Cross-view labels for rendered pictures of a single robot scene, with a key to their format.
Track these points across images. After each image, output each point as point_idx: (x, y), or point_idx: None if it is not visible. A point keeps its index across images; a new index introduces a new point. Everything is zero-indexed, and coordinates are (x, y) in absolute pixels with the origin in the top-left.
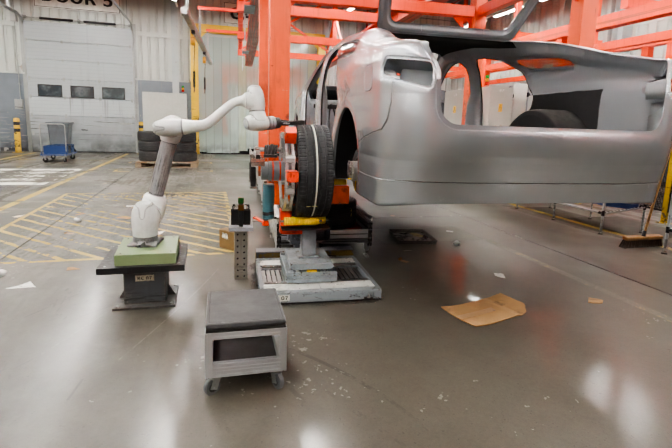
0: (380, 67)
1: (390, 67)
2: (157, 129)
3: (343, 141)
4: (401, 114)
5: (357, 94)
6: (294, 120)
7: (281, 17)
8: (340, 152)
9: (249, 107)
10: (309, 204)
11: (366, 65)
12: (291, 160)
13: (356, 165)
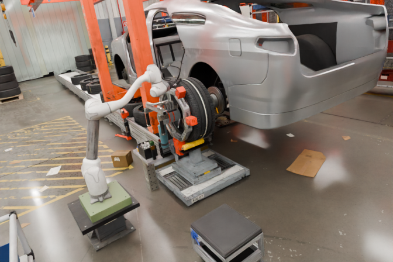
0: (252, 43)
1: (259, 42)
2: (92, 115)
3: None
4: (277, 73)
5: (219, 55)
6: (175, 80)
7: (136, 2)
8: None
9: (152, 81)
10: (202, 134)
11: (230, 38)
12: (187, 110)
13: (214, 97)
